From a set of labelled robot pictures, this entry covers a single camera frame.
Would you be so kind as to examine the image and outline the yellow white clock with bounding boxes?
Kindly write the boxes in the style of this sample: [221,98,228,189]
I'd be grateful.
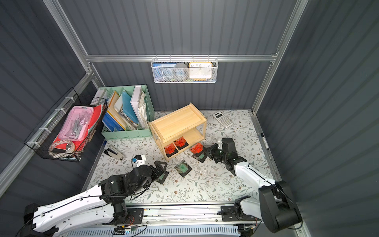
[188,62,213,80]

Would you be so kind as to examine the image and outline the blue box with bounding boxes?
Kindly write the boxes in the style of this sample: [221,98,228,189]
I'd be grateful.
[152,62,177,83]

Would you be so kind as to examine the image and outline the floral table mat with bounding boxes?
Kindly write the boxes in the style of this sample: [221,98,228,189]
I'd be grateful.
[83,110,276,204]

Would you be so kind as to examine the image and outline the green file organizer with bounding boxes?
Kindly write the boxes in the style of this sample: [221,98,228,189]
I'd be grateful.
[96,85,155,140]

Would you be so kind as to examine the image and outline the black wire basket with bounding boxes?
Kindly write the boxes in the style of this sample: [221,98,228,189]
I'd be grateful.
[24,89,108,163]

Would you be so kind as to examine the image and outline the pink plastic case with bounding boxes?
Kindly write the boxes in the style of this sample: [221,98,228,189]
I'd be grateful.
[58,106,94,142]

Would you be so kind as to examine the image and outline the wooden two-tier shelf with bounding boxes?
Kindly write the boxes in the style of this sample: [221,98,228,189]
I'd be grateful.
[149,103,207,161]

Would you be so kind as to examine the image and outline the blue books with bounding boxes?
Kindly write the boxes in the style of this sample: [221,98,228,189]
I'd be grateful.
[102,112,124,132]

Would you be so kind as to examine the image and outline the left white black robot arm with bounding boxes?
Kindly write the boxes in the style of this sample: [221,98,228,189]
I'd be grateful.
[17,155,167,237]

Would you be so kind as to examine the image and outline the red tea bag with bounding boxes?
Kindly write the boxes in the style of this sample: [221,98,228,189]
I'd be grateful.
[190,143,204,156]
[164,143,178,158]
[174,136,188,150]

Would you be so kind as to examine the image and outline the loose paper stack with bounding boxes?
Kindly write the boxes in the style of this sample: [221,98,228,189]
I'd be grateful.
[138,91,148,123]

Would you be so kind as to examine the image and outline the white wire wall basket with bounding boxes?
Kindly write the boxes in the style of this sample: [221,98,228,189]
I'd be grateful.
[151,57,219,84]

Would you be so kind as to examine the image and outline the clear tape roll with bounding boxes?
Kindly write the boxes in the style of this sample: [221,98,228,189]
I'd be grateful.
[48,140,76,159]

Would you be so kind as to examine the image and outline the grey tape roll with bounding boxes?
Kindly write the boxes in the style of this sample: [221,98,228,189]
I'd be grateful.
[172,63,188,82]

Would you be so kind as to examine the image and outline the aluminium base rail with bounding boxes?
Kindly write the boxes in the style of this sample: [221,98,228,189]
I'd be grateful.
[63,202,300,226]

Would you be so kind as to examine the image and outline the black marker pen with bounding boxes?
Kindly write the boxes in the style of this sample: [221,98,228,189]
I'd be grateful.
[261,133,269,150]

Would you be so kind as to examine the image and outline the white binder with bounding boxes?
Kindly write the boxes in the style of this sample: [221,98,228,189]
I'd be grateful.
[130,86,143,122]

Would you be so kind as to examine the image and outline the black white stapler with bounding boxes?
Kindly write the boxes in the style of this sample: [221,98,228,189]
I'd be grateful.
[103,148,124,161]

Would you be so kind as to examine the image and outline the red folder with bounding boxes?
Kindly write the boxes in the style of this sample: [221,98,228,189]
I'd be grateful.
[53,104,103,152]

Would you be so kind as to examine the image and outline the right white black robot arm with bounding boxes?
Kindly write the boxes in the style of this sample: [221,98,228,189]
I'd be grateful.
[203,138,303,233]

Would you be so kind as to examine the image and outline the teal folder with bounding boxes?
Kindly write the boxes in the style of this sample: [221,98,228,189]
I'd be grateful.
[122,91,139,124]

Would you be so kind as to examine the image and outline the white calculator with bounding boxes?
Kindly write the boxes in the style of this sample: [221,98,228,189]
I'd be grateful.
[213,111,233,128]

